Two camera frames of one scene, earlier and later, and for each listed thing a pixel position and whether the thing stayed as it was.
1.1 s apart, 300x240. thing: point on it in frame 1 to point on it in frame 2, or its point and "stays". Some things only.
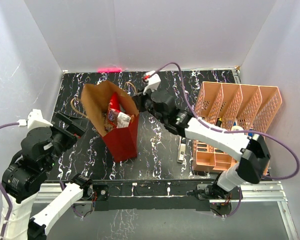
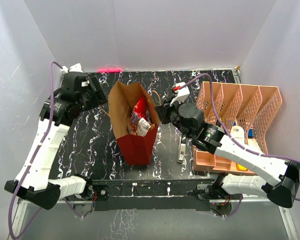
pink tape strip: (109, 70) stays
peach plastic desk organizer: (233, 107) stays
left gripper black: (76, 128) to (99, 97)
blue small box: (250, 134) stays
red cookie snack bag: (114, 108) to (139, 111)
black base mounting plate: (142, 195) stays
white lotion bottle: (236, 128) stays
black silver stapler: (181, 149) stays
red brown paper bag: (121, 143) to (137, 150)
